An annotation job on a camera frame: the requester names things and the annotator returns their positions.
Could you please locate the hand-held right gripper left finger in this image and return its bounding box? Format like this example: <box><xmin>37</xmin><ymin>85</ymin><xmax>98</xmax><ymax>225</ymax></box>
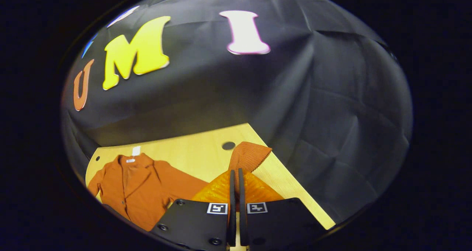
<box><xmin>151</xmin><ymin>169</ymin><xmax>236</xmax><ymax>251</ymax></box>

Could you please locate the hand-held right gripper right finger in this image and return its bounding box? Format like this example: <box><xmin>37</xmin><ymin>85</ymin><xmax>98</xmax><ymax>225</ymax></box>
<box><xmin>238</xmin><ymin>168</ymin><xmax>325</xmax><ymax>251</ymax></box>

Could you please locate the orange button shirt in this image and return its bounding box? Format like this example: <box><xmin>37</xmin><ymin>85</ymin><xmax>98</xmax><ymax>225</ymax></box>
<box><xmin>87</xmin><ymin>141</ymin><xmax>273</xmax><ymax>232</ymax></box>

